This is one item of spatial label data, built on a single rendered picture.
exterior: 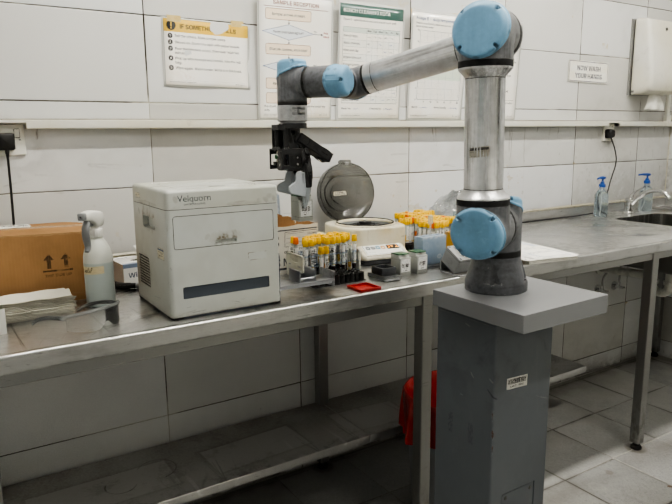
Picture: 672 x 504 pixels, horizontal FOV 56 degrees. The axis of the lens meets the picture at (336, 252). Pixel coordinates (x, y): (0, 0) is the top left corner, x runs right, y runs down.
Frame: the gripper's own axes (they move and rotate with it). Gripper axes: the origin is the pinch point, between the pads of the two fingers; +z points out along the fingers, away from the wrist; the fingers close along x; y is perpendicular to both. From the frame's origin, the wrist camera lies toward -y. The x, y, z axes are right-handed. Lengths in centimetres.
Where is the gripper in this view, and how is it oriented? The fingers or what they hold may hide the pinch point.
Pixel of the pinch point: (301, 202)
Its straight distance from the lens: 164.8
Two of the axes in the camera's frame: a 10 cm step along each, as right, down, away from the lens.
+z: 0.1, 9.8, 1.8
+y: -8.5, 1.1, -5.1
